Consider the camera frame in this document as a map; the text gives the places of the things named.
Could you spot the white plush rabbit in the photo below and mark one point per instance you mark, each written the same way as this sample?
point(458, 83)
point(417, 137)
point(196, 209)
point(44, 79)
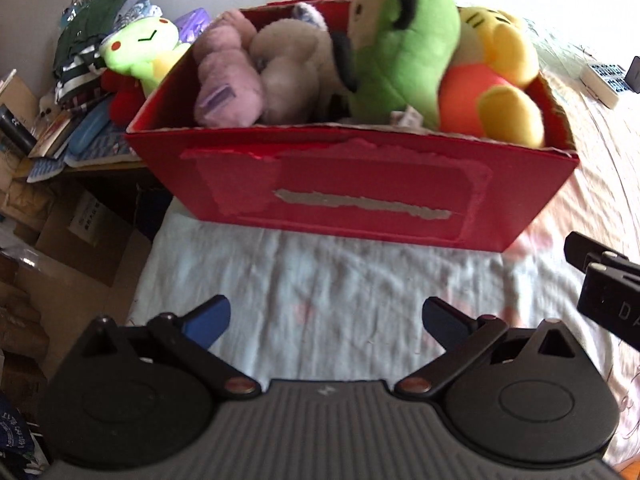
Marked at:
point(312, 14)

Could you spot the black cylinder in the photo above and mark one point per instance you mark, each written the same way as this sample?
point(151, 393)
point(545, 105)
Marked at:
point(15, 127)

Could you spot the black flat device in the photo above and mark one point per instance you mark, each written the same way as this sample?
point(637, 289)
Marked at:
point(634, 74)

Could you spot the green plush toy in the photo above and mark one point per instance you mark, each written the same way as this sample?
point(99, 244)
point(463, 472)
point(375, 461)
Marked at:
point(400, 50)

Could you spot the beige plush toy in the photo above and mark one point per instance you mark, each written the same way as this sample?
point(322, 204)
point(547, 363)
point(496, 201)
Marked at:
point(292, 75)

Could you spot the striped cloth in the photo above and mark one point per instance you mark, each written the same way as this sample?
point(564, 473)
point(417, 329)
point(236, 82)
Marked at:
point(77, 75)

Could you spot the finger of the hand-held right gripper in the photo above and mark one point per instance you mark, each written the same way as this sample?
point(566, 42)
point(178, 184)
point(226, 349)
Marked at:
point(587, 250)

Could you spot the yellow plush tiger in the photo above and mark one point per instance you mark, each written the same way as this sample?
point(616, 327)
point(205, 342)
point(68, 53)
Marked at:
point(505, 60)

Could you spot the stack of books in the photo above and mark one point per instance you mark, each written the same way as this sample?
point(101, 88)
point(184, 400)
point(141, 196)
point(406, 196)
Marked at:
point(52, 135)

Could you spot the dark blue printed cloth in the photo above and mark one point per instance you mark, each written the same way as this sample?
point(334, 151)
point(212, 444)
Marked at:
point(20, 435)

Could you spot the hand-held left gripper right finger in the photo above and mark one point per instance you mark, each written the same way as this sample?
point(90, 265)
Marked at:
point(445, 322)

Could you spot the red cardboard box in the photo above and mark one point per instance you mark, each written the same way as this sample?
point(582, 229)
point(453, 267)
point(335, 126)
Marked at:
point(350, 190)

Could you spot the brown cardboard box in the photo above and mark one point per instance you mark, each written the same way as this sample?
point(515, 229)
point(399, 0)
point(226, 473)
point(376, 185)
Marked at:
point(90, 240)
point(70, 320)

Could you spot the dark green cloth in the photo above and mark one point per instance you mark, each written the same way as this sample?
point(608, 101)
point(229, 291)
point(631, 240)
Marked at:
point(85, 25)

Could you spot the blue glasses case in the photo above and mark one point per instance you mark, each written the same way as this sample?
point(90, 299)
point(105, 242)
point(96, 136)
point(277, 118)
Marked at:
point(89, 130)

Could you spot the blue white patterned cloth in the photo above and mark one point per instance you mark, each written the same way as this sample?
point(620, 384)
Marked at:
point(147, 7)

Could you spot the pink plush toy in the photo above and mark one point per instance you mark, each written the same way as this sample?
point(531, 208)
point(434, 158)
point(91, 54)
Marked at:
point(225, 70)

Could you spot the purple plastic packet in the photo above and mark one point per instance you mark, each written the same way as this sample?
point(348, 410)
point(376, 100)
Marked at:
point(192, 22)

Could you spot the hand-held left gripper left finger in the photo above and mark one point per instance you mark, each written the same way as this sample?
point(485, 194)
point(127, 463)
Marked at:
point(207, 321)

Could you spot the white remote control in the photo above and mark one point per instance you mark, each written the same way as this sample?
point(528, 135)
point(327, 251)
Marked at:
point(605, 82)

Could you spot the red plush toy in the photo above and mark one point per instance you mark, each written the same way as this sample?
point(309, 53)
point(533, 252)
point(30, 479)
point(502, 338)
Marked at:
point(122, 95)

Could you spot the light green plush frog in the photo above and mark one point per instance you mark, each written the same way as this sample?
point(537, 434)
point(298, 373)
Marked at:
point(145, 45)

